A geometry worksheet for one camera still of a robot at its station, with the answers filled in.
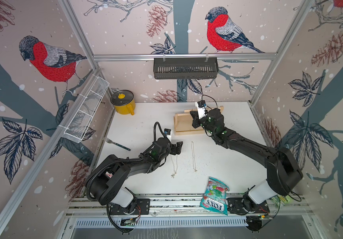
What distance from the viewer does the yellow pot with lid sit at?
109 centimetres

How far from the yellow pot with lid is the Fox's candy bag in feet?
2.44

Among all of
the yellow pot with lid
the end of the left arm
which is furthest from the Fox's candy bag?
the yellow pot with lid

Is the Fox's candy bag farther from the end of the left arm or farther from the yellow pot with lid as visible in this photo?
the yellow pot with lid

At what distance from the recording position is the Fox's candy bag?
73cm
